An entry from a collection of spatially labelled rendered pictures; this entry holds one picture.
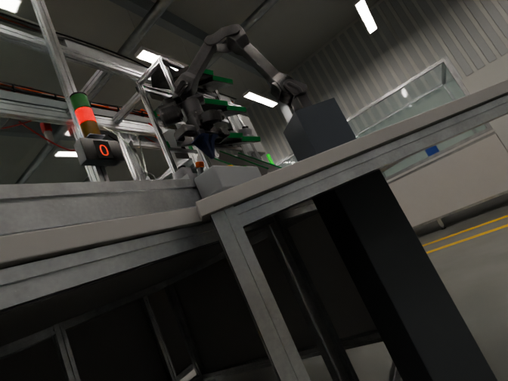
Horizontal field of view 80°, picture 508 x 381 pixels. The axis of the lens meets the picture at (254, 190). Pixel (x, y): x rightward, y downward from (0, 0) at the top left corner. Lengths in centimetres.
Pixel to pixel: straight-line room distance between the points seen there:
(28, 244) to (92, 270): 8
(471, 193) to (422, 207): 58
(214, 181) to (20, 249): 42
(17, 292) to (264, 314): 36
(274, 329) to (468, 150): 434
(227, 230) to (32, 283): 29
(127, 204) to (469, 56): 941
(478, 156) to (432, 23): 583
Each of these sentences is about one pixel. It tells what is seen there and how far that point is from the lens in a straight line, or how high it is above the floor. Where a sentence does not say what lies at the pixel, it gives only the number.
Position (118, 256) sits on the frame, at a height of 81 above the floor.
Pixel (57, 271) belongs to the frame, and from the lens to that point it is 44.
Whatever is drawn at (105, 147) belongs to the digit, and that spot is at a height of 121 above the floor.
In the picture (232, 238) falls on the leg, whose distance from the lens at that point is 56.
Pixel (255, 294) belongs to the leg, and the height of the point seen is 67.
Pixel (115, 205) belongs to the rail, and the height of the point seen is 91.
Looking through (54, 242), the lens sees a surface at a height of 84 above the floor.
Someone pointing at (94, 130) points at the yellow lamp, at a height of 127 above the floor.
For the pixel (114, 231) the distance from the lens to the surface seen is 47.
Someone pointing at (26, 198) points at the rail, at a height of 94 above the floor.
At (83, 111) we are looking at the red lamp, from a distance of 110.
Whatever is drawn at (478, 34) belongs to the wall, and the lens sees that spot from 984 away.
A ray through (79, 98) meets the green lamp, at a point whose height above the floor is 139.
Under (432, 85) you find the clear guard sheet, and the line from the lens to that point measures 487.
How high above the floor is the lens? 73
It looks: 11 degrees up
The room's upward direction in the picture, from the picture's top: 25 degrees counter-clockwise
